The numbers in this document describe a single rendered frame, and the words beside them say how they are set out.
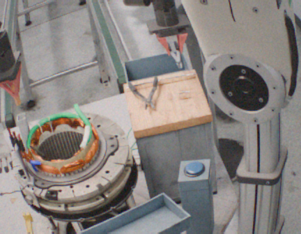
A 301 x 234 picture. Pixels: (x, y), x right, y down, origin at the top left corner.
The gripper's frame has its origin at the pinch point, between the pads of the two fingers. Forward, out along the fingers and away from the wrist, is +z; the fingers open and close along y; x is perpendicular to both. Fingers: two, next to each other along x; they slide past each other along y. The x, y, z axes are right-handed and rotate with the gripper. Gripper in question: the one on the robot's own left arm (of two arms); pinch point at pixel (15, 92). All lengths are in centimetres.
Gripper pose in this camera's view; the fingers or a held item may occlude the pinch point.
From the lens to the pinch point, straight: 152.1
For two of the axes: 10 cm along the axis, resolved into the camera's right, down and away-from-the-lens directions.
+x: 9.7, -1.6, -1.8
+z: 2.4, 7.3, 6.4
